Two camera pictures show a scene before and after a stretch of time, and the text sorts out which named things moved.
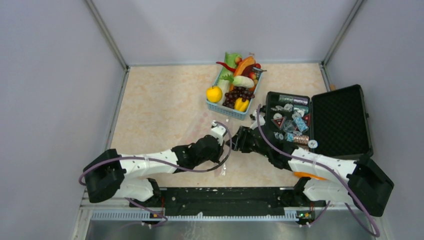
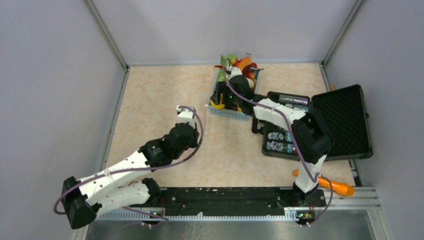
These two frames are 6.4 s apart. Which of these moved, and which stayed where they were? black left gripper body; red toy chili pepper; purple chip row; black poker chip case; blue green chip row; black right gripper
Moved: red toy chili pepper; black right gripper; black left gripper body
Stayed: blue green chip row; purple chip row; black poker chip case
